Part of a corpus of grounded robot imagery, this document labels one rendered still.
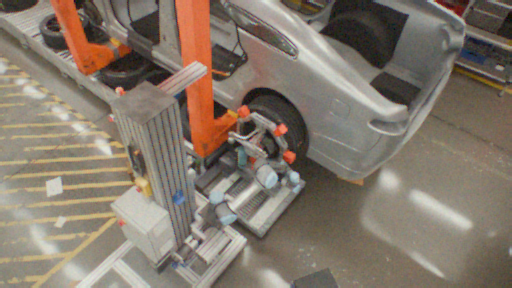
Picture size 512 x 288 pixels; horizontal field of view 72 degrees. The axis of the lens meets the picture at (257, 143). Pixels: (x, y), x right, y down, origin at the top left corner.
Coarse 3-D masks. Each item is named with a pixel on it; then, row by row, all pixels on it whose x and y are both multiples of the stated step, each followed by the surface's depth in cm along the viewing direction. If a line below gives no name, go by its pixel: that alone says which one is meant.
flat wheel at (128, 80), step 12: (120, 60) 453; (132, 60) 455; (144, 60) 452; (108, 72) 432; (120, 72) 434; (132, 72) 435; (144, 72) 442; (108, 84) 444; (120, 84) 438; (132, 84) 442
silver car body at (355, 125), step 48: (96, 0) 406; (144, 0) 441; (240, 0) 290; (336, 0) 417; (384, 0) 380; (432, 0) 352; (240, 48) 419; (288, 48) 276; (336, 48) 401; (384, 48) 390; (432, 48) 376; (240, 96) 343; (288, 96) 301; (336, 96) 268; (384, 96) 380; (432, 96) 337; (336, 144) 298; (384, 144) 274
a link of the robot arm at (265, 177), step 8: (264, 168) 256; (256, 176) 258; (264, 176) 254; (272, 176) 252; (256, 184) 256; (264, 184) 254; (272, 184) 257; (248, 192) 256; (256, 192) 257; (240, 200) 257; (248, 200) 259; (216, 208) 261; (224, 208) 258; (232, 208) 257; (240, 208) 260; (224, 216) 255; (232, 216) 256
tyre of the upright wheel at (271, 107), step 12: (264, 96) 328; (276, 96) 323; (252, 108) 318; (264, 108) 311; (276, 108) 312; (288, 108) 316; (276, 120) 307; (288, 120) 310; (300, 120) 318; (288, 132) 308; (300, 132) 318; (288, 144) 316; (300, 144) 324
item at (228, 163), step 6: (234, 150) 374; (222, 156) 371; (228, 156) 371; (234, 156) 375; (222, 162) 369; (228, 162) 366; (234, 162) 367; (222, 168) 374; (228, 168) 367; (234, 168) 372; (222, 174) 395; (228, 174) 387
